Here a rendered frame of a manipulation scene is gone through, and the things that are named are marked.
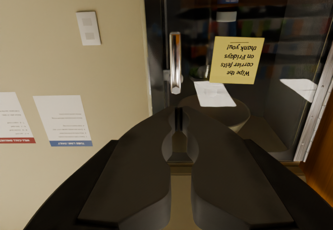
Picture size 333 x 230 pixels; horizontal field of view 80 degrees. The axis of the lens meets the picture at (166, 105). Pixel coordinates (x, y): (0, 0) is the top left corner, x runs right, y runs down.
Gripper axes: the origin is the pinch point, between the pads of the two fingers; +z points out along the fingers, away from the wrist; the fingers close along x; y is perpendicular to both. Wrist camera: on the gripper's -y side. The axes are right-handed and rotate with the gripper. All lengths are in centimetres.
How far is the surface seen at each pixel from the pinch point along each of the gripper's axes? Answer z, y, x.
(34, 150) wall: 66, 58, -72
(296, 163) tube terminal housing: 22.7, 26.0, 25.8
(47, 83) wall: 66, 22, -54
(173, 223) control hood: 13.6, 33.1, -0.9
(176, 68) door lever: 16.4, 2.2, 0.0
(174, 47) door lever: 16.4, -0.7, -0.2
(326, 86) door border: 21.5, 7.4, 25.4
